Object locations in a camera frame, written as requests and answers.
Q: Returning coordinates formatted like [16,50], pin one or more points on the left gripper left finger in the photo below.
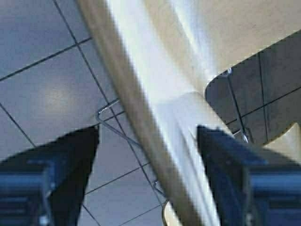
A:
[46,185]

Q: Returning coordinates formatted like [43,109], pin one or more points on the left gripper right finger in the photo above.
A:
[251,185]

